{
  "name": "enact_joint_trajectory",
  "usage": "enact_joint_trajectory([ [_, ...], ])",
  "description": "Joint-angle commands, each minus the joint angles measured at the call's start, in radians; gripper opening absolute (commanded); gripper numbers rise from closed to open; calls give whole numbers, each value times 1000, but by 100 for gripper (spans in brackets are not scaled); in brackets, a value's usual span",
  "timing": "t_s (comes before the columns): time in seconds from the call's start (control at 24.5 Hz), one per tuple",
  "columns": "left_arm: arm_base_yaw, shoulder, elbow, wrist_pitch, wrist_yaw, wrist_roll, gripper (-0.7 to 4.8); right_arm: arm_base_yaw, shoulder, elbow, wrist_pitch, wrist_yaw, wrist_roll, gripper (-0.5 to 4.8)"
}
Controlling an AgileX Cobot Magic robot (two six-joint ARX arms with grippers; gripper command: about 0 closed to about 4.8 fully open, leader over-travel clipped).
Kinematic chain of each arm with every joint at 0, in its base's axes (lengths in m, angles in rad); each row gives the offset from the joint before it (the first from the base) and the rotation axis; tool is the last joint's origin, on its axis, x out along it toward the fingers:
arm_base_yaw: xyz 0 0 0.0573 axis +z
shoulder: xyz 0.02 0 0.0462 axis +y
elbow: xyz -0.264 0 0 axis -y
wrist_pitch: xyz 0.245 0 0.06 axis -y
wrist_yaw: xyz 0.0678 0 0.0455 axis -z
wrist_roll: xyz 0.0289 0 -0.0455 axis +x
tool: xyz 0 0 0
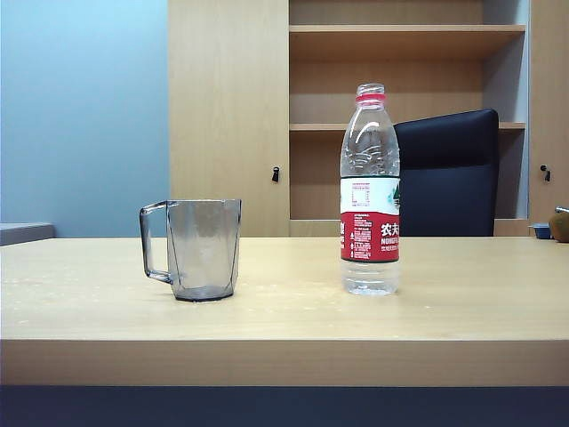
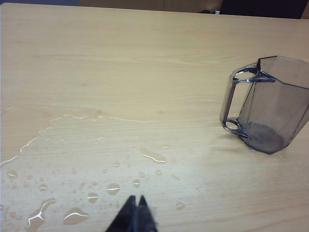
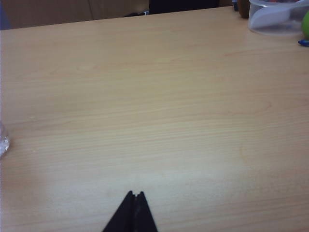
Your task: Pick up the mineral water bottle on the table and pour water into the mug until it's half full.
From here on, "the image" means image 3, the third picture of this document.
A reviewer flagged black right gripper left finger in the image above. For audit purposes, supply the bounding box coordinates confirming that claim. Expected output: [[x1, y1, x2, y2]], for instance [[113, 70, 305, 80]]
[[102, 190, 134, 232]]

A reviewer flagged brown kiwi fruit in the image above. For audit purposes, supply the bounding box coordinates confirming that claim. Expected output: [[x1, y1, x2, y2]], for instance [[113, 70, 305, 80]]
[[237, 0, 251, 19]]

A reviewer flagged white plastic scoop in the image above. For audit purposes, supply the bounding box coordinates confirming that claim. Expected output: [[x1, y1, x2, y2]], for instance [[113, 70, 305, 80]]
[[250, 6, 295, 29]]

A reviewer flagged clear water bottle red label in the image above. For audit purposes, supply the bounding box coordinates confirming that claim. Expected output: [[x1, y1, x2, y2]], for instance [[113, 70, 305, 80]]
[[0, 122, 10, 158]]

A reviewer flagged green ball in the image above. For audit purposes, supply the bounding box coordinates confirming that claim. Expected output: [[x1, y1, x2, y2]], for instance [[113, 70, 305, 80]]
[[301, 11, 309, 41]]

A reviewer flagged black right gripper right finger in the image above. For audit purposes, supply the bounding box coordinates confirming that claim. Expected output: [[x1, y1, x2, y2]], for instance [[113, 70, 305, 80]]
[[132, 191, 159, 232]]

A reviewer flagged clear plastic food container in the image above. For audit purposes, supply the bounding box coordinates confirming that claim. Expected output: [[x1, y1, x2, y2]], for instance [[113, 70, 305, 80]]
[[248, 0, 309, 37]]

